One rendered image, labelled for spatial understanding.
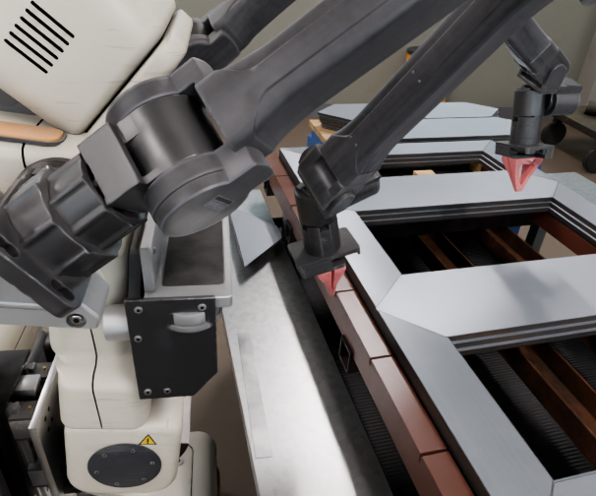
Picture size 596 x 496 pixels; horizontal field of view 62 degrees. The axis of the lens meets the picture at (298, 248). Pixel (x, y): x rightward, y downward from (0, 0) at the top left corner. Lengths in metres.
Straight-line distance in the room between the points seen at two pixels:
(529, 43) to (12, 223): 0.86
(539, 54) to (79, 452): 0.98
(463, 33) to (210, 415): 1.52
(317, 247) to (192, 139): 0.40
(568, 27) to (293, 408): 4.90
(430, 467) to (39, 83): 0.62
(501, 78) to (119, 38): 4.88
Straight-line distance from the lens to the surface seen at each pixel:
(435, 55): 0.53
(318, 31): 0.37
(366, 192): 0.74
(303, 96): 0.37
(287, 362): 1.01
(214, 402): 1.84
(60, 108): 0.52
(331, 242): 0.74
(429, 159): 1.63
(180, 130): 0.38
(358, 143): 0.59
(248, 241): 1.29
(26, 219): 0.41
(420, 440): 0.74
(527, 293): 1.04
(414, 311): 0.90
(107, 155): 0.39
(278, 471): 0.86
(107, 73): 0.50
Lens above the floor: 1.40
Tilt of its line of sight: 32 degrees down
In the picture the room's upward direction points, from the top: 4 degrees clockwise
